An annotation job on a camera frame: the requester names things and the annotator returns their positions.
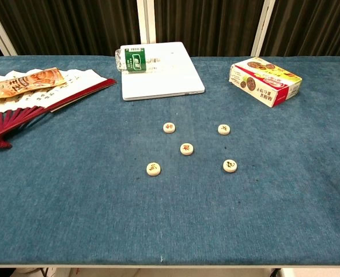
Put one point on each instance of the blue table cloth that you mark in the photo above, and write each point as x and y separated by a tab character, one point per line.
101	202

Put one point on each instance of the white closed laptop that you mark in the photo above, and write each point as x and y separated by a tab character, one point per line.
164	83

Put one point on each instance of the orange snack packet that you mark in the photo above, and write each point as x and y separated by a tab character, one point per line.
28	82

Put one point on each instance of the cookie cardboard box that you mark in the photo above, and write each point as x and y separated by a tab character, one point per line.
262	86

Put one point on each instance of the clear bottle green label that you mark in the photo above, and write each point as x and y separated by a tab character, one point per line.
135	59

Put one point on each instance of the paper folding fan red ribs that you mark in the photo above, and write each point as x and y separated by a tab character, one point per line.
75	79

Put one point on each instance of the wooden chess piece red character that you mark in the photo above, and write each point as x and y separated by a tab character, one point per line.
169	127
186	149

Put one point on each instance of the wooden chess piece black character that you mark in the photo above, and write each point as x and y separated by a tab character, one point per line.
230	166
224	129
153	168

